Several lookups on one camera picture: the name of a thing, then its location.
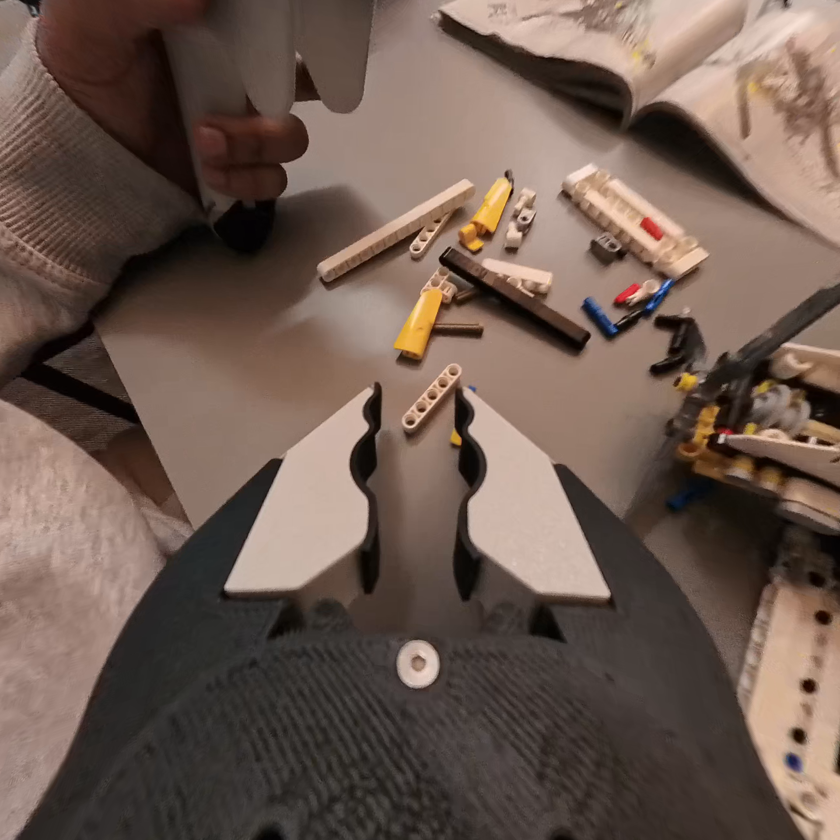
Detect short white holed lego beam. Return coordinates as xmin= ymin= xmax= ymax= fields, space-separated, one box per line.
xmin=409 ymin=213 xmax=455 ymax=259

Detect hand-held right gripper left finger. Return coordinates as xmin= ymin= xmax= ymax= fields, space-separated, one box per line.
xmin=224 ymin=382 xmax=383 ymax=601

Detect white lego brick piece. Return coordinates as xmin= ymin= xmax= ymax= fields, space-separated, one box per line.
xmin=482 ymin=257 xmax=554 ymax=297

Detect open instruction booklet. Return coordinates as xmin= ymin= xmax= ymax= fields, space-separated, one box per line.
xmin=436 ymin=0 xmax=840 ymax=249

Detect long white lego beam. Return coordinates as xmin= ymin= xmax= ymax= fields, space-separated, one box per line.
xmin=317 ymin=178 xmax=476 ymax=284

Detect blue lego axle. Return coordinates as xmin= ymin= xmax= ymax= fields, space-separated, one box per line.
xmin=617 ymin=278 xmax=676 ymax=333

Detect person's left forearm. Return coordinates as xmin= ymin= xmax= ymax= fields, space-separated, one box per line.
xmin=0 ymin=18 xmax=206 ymax=389

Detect white lego connector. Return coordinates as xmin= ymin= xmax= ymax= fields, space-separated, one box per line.
xmin=503 ymin=188 xmax=538 ymax=251

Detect yellow lego panel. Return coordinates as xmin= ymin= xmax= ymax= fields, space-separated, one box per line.
xmin=393 ymin=289 xmax=446 ymax=361
xmin=457 ymin=171 xmax=515 ymax=254

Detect lego helicopter model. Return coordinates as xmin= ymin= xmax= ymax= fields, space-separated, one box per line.
xmin=666 ymin=282 xmax=840 ymax=840

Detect white lego assembly red piece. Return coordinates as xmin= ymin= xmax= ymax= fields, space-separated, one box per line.
xmin=561 ymin=163 xmax=710 ymax=280

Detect person's left hand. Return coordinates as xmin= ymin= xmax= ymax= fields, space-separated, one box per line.
xmin=38 ymin=0 xmax=311 ymax=199

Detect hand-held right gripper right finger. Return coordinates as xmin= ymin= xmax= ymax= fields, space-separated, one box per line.
xmin=453 ymin=386 xmax=613 ymax=605

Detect black lego connectors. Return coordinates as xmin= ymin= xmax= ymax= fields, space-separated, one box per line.
xmin=649 ymin=308 xmax=707 ymax=377

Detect long black lego beam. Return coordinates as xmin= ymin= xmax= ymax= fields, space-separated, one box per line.
xmin=438 ymin=247 xmax=592 ymax=353

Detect white lego frame piece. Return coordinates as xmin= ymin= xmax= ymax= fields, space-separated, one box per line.
xmin=420 ymin=267 xmax=458 ymax=305

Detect blue lego pin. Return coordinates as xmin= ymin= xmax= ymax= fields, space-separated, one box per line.
xmin=665 ymin=478 xmax=714 ymax=513

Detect white five-hole lego beam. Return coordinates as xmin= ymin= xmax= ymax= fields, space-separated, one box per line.
xmin=401 ymin=362 xmax=463 ymax=434

